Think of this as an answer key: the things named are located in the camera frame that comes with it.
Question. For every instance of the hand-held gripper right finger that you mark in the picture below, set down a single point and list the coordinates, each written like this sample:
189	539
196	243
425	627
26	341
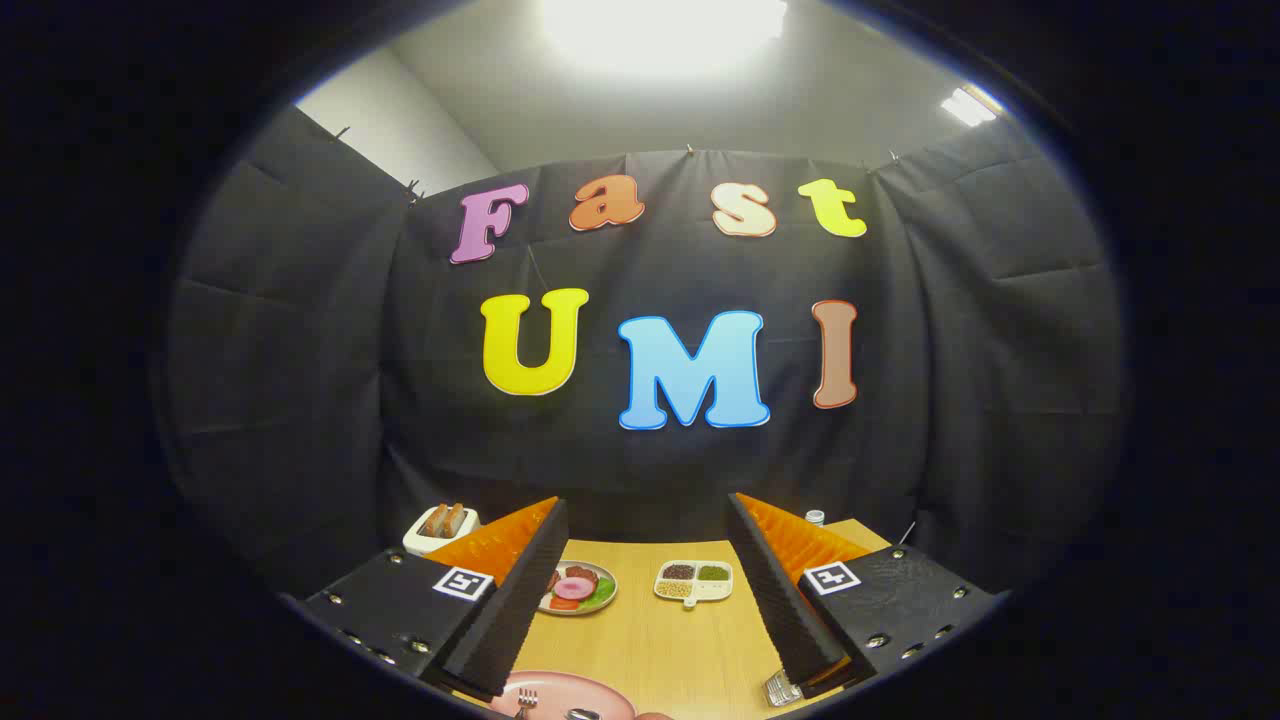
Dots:
775	610

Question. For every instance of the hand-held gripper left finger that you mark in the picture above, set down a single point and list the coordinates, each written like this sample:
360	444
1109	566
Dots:
520	610

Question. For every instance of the silver fork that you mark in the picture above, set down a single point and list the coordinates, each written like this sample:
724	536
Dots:
526	700

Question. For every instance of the pink ham slice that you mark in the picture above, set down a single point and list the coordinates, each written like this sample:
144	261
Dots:
573	587

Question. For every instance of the brown meat patty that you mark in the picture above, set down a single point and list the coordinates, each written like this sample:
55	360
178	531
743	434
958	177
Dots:
580	573

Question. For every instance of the white divided dish with beans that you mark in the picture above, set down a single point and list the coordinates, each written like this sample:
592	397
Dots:
700	593

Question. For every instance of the green lettuce leaf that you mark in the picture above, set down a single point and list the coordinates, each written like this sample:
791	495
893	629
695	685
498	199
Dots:
601	592

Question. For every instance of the round plate with toy food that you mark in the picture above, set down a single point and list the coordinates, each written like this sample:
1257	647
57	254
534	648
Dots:
603	603

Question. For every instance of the pink round plate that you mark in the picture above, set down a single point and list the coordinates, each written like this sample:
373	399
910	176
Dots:
560	695

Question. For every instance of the toast bread slice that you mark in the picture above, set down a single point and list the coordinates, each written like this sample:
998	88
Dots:
435	520
455	519

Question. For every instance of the cream toaster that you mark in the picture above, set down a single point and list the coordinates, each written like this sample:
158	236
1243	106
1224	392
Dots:
425	543

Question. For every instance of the small ceiling light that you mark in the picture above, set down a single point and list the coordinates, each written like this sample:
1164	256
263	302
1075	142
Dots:
968	106

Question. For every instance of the large ceiling light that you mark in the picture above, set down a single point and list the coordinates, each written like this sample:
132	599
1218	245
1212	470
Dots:
660	30

